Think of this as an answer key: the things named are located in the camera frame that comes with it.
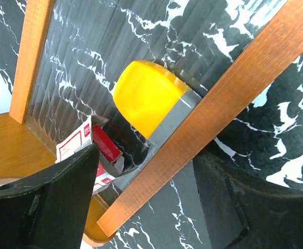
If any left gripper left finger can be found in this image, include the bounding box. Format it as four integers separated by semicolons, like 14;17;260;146
0;146;97;248

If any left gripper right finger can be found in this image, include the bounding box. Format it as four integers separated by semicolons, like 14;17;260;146
193;151;303;248

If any orange wooden shelf rack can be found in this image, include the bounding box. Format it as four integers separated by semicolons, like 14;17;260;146
0;1;303;248

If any yellow grey block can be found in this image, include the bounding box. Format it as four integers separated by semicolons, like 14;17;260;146
113;60;201;148

